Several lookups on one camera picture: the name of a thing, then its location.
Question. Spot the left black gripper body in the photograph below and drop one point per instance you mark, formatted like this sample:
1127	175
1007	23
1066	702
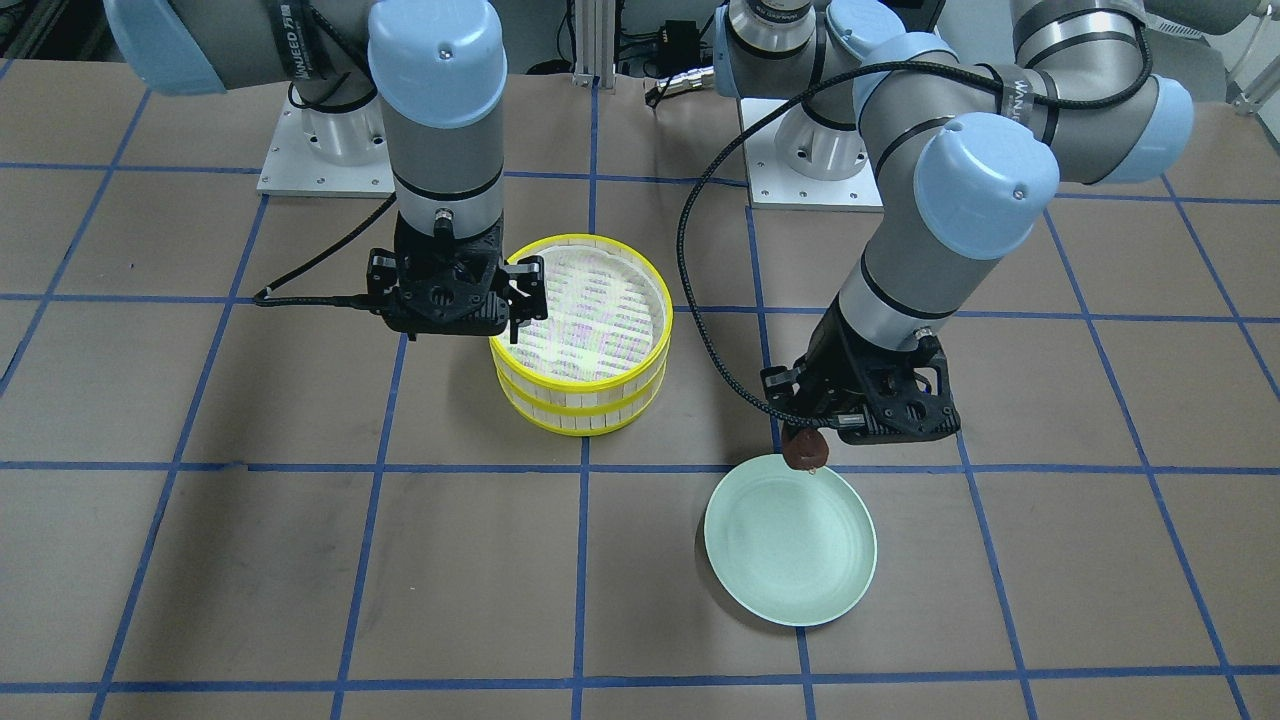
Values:
829	358

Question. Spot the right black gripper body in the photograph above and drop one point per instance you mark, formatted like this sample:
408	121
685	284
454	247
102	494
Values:
381	279

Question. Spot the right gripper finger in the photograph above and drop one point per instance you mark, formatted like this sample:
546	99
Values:
527	281
380	278

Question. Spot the brown bun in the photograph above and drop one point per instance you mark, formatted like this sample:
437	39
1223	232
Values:
804	449

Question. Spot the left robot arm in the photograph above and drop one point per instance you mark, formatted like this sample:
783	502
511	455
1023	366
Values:
966	158

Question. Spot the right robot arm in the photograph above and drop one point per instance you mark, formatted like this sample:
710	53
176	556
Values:
423	80

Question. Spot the green plate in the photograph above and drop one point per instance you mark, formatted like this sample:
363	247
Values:
796	548

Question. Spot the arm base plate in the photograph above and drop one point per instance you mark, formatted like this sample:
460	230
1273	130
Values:
796	163
313	154

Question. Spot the aluminium frame post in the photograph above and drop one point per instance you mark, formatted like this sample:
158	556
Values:
595	43

